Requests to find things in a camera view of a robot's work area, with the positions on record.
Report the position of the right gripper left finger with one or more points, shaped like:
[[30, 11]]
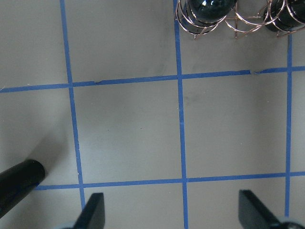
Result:
[[93, 214]]

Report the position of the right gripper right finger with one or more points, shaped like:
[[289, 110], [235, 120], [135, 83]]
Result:
[[253, 214]]

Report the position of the dark wine bottle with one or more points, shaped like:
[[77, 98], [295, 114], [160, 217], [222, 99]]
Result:
[[18, 181], [201, 15]]

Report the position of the dark wine bottle in basket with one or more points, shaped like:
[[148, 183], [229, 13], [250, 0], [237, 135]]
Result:
[[201, 15]]

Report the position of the copper wire basket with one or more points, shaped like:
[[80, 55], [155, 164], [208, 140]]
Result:
[[241, 25]]

